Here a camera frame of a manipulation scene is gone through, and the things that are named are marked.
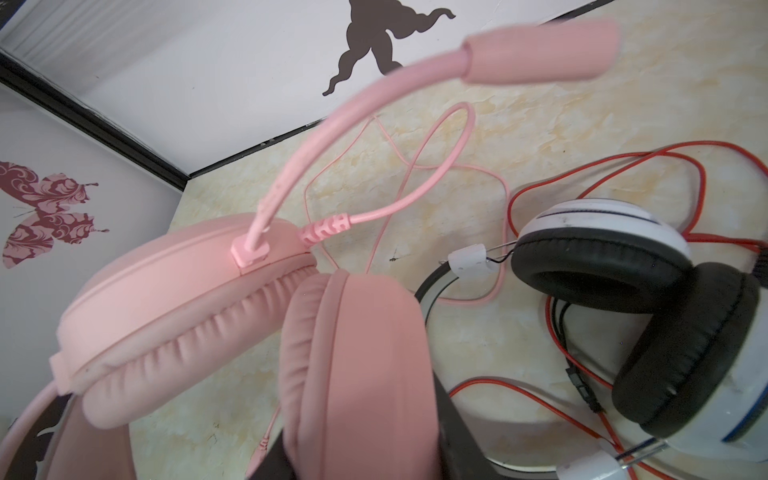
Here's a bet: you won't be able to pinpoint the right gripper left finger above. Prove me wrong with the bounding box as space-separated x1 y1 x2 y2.
247 432 294 480

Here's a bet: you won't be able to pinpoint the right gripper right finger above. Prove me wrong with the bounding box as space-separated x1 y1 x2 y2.
433 374 501 480

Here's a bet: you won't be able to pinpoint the pink headphones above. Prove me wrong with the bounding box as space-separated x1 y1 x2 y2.
1 19 621 479

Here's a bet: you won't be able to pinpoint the white black headphones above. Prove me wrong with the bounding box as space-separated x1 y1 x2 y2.
509 199 767 479

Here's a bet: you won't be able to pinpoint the red orange headphone cable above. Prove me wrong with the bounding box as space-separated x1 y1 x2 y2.
448 140 768 480

